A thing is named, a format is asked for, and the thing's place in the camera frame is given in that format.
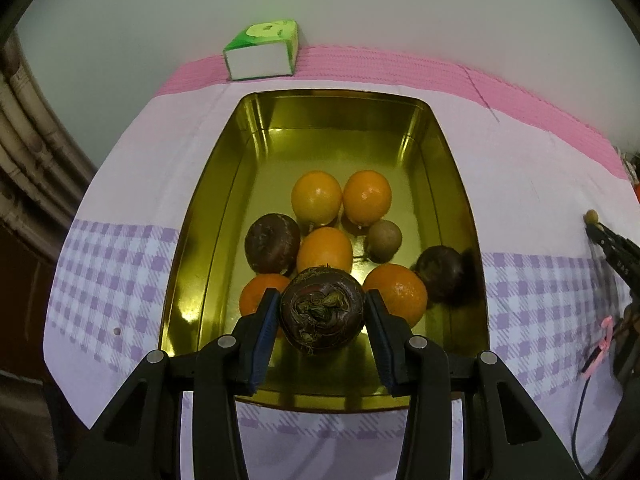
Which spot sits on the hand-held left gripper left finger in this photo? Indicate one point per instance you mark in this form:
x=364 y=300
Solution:
x=262 y=340

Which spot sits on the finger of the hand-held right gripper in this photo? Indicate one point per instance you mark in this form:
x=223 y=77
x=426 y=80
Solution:
x=617 y=255

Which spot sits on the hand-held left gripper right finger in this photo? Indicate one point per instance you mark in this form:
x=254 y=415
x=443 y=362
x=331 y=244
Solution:
x=382 y=340

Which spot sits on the orange tangerine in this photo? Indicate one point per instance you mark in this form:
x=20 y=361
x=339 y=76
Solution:
x=366 y=196
x=255 y=295
x=400 y=292
x=325 y=250

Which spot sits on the tan longan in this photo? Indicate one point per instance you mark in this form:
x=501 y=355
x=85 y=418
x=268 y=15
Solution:
x=592 y=216
x=384 y=241

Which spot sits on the yellowish tangerine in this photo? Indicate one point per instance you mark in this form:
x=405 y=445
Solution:
x=316 y=196

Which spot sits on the red and gold tin box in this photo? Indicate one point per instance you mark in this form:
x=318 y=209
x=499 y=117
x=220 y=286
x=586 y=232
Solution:
x=330 y=145

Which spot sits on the pink ribbon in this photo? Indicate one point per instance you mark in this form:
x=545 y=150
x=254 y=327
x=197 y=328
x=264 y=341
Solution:
x=606 y=335

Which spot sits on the pink purple checked bedsheet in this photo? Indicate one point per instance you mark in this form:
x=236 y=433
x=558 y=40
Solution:
x=525 y=170

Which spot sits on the green and white tissue box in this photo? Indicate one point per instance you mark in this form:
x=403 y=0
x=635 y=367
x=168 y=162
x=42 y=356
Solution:
x=260 y=60

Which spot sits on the bamboo furniture frame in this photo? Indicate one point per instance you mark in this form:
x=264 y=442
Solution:
x=30 y=125

